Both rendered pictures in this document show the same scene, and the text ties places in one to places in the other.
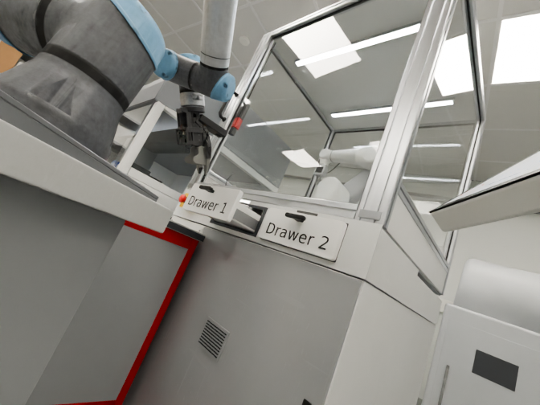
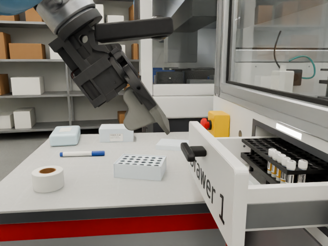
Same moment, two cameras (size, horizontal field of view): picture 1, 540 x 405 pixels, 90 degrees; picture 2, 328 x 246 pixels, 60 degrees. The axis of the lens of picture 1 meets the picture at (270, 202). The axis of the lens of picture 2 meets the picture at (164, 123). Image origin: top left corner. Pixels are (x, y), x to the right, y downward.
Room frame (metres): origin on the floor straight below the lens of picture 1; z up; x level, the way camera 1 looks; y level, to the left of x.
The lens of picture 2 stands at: (0.54, -0.03, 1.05)
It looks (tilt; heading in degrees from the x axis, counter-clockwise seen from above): 12 degrees down; 38
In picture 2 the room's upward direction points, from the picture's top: straight up
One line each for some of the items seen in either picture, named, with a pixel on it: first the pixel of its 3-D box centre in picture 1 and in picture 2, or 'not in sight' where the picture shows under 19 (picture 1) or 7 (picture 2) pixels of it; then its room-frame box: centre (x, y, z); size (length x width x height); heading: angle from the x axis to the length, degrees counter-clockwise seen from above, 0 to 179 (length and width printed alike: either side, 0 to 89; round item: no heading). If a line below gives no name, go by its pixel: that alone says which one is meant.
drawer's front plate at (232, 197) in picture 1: (210, 200); (209, 168); (0.95, 0.20, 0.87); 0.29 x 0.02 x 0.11; 44
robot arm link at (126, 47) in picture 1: (112, 45); not in sight; (0.37, 0.32, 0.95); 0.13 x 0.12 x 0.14; 83
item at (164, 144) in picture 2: not in sight; (176, 144); (1.32, 0.53, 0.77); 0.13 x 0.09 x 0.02; 116
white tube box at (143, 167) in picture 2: not in sight; (140, 166); (1.07, 0.47, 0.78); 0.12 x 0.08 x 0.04; 119
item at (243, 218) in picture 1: (247, 224); (323, 169); (1.10, 0.05, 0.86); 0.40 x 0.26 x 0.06; 134
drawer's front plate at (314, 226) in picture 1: (298, 231); not in sight; (0.81, -0.11, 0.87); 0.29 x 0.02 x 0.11; 44
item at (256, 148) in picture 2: not in sight; (265, 153); (1.02, 0.13, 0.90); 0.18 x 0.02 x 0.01; 44
